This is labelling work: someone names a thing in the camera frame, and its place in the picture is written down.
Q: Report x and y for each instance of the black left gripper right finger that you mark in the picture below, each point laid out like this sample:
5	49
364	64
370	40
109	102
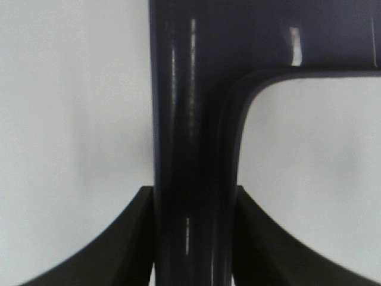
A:
265	254

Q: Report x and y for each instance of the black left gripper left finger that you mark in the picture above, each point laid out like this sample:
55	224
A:
121	255

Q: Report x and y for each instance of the grey plastic dustpan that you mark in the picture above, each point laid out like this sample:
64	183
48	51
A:
209	60

